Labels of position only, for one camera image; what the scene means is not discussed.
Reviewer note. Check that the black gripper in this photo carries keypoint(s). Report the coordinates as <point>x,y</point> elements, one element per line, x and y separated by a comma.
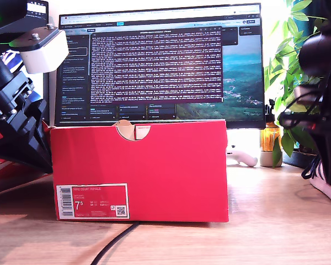
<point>13,94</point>

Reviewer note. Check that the red Nike shoebox with lid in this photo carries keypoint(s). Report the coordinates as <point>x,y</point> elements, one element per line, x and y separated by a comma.
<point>154,171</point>

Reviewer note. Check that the small white pot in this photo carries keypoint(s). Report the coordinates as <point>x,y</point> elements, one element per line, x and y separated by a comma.
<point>266,160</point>

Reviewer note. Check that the large black computer monitor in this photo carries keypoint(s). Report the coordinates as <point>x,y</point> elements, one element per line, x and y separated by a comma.
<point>154,69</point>

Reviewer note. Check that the green leafy houseplant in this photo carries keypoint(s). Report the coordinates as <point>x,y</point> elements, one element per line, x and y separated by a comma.
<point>284,74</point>

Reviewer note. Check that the amber pump bottle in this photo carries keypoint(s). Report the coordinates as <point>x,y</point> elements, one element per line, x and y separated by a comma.
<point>268,138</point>

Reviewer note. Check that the black planter tray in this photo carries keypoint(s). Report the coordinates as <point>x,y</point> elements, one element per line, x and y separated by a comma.
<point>295,159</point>

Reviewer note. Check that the navy blue suede shoe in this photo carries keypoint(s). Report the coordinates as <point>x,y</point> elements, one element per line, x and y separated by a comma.
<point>328,194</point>

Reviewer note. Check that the small black computer monitor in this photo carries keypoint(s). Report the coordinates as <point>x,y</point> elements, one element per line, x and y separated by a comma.
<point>37,8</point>

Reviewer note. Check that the white game controller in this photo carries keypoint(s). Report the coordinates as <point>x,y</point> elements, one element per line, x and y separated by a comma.
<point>246,160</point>

